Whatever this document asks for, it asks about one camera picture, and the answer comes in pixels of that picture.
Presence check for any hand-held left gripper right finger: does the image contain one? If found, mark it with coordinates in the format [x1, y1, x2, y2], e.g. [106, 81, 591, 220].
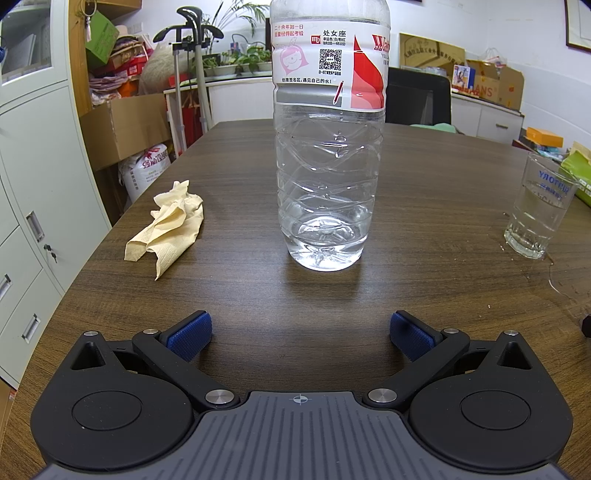
[362, 310, 536, 411]

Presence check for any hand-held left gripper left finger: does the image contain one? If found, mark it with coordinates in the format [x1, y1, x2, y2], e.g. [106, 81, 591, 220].
[69, 310, 241, 411]

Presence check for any clear drinking glass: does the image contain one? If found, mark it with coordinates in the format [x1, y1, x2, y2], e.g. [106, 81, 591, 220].
[504, 152, 580, 261]

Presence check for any clear plastic water bottle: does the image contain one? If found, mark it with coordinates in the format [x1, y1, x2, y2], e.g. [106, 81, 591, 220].
[269, 0, 392, 272]

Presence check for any crumpled beige tissue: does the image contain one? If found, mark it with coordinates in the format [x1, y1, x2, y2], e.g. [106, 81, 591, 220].
[124, 180, 205, 281]

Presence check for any green tissue pack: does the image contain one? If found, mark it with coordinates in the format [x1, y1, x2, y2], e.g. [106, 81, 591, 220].
[558, 143, 591, 206]

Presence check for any white printed sack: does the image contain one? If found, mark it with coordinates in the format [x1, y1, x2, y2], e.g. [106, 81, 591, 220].
[117, 143, 172, 204]

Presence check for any orange box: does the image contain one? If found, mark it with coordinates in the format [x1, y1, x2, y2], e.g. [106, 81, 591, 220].
[526, 127, 565, 148]

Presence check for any large brown cardboard box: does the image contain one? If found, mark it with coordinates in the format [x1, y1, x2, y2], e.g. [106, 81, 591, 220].
[79, 92, 174, 172]

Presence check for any white low cabinet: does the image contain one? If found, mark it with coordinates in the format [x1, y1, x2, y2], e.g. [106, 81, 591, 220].
[450, 92, 525, 144]

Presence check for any grey metal filing cabinet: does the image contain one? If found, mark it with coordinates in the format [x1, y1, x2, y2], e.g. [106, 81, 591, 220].
[0, 0, 114, 386]

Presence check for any black office chair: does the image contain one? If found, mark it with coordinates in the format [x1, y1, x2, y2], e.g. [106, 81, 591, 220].
[385, 67, 452, 126]

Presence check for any white counter desk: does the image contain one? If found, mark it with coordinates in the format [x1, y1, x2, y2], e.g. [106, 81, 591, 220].
[205, 74, 274, 130]

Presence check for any open printed cardboard box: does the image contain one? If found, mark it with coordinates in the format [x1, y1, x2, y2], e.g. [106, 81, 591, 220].
[466, 59, 526, 112]

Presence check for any wide potted plant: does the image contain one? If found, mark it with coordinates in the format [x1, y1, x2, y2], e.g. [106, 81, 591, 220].
[238, 44, 273, 75]

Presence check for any gold engraved plaque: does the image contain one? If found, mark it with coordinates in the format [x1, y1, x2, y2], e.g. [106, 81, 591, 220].
[399, 32, 466, 77]

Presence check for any dark framed picture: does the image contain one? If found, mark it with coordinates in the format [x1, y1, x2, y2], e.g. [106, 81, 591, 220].
[564, 0, 591, 51]

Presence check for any green cardboard box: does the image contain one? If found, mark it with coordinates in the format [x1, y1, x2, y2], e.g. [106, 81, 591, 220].
[85, 9, 120, 70]

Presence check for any tall leafy plant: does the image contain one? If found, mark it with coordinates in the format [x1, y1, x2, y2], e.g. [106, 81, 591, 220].
[210, 0, 271, 51]

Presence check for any hanging tassel ornament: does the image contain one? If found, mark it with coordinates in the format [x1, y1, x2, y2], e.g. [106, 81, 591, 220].
[82, 0, 97, 41]

